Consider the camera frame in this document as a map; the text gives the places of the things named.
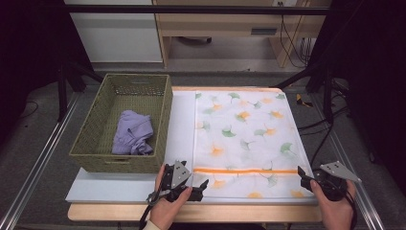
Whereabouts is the thin black floor cable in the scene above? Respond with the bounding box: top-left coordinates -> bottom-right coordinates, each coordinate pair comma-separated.
18,100 -> 40,122

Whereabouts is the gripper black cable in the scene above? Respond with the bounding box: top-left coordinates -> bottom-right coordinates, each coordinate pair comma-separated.
309,119 -> 359,230
138,189 -> 170,230

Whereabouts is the yellow and black tool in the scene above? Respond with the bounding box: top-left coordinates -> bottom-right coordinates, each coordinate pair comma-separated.
295,93 -> 314,108

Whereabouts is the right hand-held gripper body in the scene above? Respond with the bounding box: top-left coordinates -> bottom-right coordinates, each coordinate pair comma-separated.
313,160 -> 363,202

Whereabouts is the person's right hand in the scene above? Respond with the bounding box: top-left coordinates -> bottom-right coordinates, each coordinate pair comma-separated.
309,179 -> 357,230

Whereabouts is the person's left hand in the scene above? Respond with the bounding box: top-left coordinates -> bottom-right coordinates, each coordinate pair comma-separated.
148,164 -> 193,230

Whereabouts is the white cabinet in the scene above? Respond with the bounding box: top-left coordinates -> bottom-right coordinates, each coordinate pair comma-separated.
64,0 -> 164,63

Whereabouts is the green woven basket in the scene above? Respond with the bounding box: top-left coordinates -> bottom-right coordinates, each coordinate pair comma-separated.
69,73 -> 174,174

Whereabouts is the white board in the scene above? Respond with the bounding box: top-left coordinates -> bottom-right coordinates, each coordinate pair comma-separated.
65,90 -> 319,205

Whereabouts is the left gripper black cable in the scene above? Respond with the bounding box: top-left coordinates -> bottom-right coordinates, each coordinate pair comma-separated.
138,189 -> 170,230

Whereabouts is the wooden desk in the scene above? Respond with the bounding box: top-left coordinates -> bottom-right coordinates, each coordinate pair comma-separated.
152,0 -> 331,69

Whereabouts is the purple garment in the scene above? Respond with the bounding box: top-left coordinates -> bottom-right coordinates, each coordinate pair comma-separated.
111,109 -> 155,156

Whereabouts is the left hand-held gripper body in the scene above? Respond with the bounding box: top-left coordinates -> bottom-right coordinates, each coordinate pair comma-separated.
160,160 -> 192,203

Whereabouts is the black metal stand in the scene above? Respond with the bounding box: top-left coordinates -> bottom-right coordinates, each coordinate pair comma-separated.
273,61 -> 336,125
56,60 -> 104,123

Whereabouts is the black hanging cable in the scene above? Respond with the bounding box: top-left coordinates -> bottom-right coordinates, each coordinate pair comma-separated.
279,2 -> 315,69

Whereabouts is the aluminium rail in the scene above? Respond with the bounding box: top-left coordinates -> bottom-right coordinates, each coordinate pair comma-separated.
310,94 -> 386,230
0,92 -> 81,230

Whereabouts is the white leaf-print mesh laundry bag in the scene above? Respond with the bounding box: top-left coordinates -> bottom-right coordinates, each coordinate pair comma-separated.
191,90 -> 315,199

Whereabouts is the black horizontal bar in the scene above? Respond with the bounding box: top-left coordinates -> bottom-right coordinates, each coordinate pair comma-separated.
63,4 -> 331,16

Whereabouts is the black curtain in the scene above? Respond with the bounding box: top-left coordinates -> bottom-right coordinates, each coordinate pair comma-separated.
305,0 -> 406,188
0,0 -> 94,145

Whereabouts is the white wall socket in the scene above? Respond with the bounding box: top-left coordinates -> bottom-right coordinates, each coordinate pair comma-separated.
272,0 -> 299,8

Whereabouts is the dark chair base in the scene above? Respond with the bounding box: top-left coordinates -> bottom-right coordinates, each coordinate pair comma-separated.
176,35 -> 213,46

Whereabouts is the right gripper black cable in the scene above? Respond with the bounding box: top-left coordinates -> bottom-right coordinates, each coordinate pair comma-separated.
309,119 -> 359,230

